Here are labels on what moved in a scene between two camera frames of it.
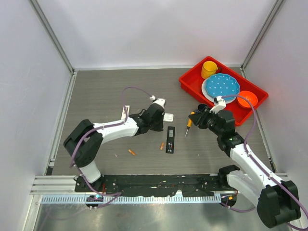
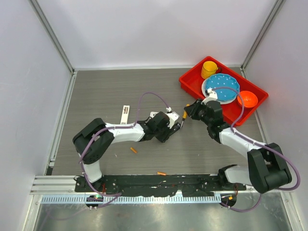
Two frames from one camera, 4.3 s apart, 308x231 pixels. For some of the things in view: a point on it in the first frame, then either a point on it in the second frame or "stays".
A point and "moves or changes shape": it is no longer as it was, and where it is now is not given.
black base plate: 152,185 stays
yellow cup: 209,69 stays
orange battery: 131,151 moves or changes shape
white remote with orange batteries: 123,117 stays
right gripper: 199,118 to 192,110
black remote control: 170,147 to 176,127
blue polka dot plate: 222,84 stays
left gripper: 160,128 to 162,137
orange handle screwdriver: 189,123 to 185,116
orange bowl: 250,96 stays
